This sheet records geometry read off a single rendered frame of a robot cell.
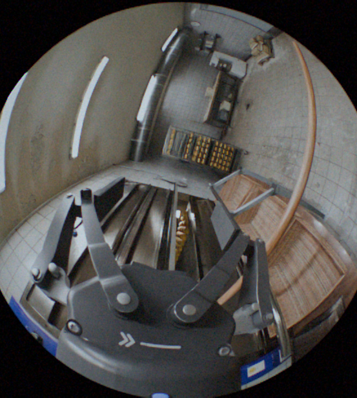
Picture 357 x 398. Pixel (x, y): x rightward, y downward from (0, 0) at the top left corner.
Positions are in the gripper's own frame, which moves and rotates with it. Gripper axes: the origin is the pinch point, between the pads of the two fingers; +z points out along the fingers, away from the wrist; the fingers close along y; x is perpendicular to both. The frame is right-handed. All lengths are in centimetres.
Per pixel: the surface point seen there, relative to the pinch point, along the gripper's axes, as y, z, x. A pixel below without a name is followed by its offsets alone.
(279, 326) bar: 31.3, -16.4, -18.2
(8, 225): -111, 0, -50
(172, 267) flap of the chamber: 8.9, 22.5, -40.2
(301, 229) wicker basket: 90, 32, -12
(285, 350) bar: 31.4, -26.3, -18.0
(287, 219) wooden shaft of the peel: 28.5, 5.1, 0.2
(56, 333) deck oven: -34, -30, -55
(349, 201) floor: 149, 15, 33
